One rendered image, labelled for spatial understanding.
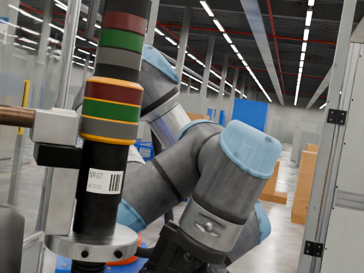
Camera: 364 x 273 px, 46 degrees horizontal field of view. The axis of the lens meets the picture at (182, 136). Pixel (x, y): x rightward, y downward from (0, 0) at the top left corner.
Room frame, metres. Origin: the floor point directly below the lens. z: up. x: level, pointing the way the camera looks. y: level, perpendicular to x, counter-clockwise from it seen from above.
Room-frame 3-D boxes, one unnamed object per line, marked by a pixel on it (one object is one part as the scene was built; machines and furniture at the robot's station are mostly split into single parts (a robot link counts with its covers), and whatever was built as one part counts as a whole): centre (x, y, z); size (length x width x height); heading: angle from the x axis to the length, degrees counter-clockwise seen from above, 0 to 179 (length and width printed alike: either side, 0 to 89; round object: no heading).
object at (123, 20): (0.33, 0.06, 1.61); 0.03 x 0.03 x 0.01
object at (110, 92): (0.33, 0.06, 1.56); 0.04 x 0.04 x 0.01
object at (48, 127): (0.32, 0.06, 1.49); 0.09 x 0.07 x 0.10; 113
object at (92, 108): (0.33, 0.06, 1.55); 0.04 x 0.04 x 0.01
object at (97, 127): (0.33, 0.06, 1.54); 0.04 x 0.04 x 0.01
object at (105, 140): (0.33, 0.06, 1.55); 0.04 x 0.04 x 0.05
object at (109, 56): (0.33, 0.06, 1.59); 0.03 x 0.03 x 0.01
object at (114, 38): (0.33, 0.06, 1.60); 0.03 x 0.03 x 0.01
